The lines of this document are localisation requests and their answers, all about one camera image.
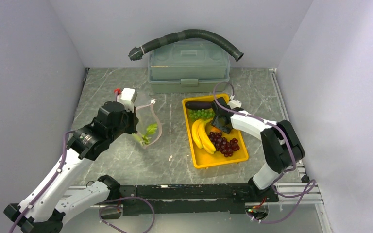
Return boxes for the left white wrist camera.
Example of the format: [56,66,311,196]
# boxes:
[114,88,137,112]

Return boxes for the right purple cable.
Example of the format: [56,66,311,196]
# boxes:
[213,81,317,225]

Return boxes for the clear zip top bag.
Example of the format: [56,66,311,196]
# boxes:
[132,99,163,149]

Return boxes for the green toy grapes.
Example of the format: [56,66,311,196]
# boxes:
[188,109,215,121]

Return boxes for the red toy grapes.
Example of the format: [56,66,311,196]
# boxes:
[208,132,240,157]

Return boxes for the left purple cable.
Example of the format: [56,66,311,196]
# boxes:
[8,130,76,233]

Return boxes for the yellow toy bananas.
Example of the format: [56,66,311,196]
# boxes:
[191,119,216,154]

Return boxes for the grey plastic storage box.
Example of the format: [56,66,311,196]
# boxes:
[148,39,230,93]

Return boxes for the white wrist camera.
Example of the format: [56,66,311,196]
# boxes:
[114,88,137,112]
[227,100,242,109]

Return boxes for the yellow plastic tray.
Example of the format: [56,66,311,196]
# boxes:
[182,96,249,168]

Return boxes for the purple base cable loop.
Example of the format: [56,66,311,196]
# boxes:
[98,196,156,233]

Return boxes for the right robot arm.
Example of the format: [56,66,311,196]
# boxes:
[211,98,305,201]

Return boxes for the purple toy eggplant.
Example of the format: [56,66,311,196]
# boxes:
[185,101,212,110]

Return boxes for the black corrugated hose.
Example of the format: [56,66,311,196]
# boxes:
[128,29,244,62]

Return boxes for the orange red toy mango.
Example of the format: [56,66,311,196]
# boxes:
[210,127,221,133]

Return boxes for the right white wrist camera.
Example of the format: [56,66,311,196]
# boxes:
[227,100,242,109]

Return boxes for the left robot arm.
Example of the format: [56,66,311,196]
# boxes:
[4,100,138,233]

